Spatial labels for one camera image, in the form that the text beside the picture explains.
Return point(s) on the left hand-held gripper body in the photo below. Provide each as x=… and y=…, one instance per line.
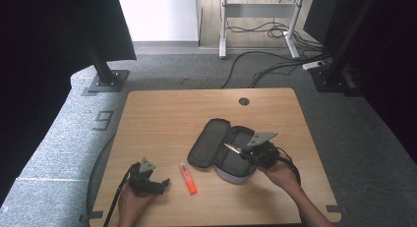
x=141, y=182

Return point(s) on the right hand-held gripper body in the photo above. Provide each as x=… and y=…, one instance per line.
x=264, y=155

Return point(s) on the silver pen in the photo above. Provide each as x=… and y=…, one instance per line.
x=232, y=148

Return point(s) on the black and lilac pencil case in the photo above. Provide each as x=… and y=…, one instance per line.
x=213, y=145

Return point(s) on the person's right hand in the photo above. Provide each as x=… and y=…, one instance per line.
x=280, y=176

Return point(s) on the orange highlighter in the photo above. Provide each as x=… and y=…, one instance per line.
x=188, y=179

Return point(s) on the grey tape strip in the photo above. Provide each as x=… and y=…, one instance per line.
x=332, y=208

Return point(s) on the white power strip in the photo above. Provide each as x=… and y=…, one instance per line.
x=313, y=65

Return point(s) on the black metal stand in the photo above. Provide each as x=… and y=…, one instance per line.
x=106, y=78
x=337, y=69

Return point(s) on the black curtain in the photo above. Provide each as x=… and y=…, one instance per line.
x=390, y=73
x=49, y=56

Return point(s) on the white desk frame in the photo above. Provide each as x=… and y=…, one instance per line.
x=259, y=10

